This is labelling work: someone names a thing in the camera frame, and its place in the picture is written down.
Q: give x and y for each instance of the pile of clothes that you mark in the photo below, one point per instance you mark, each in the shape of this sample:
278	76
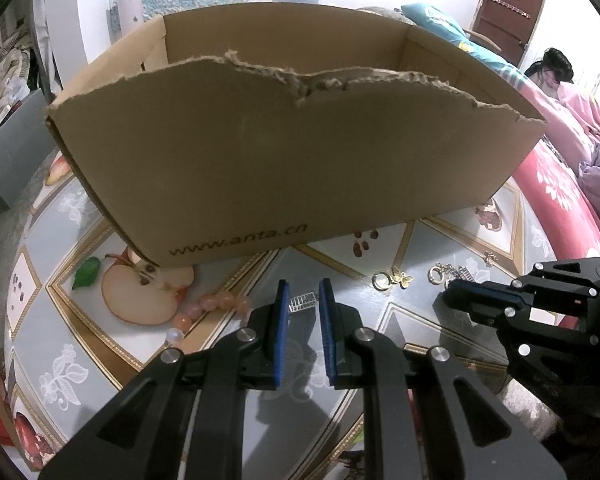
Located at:
10	70

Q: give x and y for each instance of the teal cartoon pillow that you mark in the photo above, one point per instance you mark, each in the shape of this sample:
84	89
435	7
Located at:
440	22

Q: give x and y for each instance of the fruit print tablecloth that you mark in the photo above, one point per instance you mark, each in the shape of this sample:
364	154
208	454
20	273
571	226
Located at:
420	320

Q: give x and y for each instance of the silver hoop earring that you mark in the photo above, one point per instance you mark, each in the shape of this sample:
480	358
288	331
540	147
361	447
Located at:
436	276

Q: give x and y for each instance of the brown door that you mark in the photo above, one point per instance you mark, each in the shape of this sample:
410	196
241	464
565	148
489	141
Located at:
510	10

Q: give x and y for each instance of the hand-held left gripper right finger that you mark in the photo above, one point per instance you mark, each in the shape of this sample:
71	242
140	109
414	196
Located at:
329	340

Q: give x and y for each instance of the torn brown cardboard box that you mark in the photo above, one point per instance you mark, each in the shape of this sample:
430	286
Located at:
280	160

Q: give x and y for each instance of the small silver charm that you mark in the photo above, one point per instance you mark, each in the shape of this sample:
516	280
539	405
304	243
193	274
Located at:
490	258

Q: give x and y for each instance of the white paper roll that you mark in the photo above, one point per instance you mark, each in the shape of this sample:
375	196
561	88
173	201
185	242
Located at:
130	12

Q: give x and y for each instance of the pale purple cloth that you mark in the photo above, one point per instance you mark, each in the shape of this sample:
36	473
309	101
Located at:
592	175

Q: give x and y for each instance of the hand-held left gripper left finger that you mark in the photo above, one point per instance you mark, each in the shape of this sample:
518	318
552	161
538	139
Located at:
280	340

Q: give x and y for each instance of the red floral blanket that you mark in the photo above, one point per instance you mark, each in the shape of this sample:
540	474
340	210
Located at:
555	190

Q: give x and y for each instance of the white fleece cloth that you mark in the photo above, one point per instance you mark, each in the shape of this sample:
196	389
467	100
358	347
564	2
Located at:
525	410

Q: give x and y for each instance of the grey storage box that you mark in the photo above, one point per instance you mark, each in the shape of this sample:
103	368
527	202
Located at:
15	160

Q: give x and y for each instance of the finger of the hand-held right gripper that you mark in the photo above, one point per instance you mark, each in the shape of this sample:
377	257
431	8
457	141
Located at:
480	310
480	287

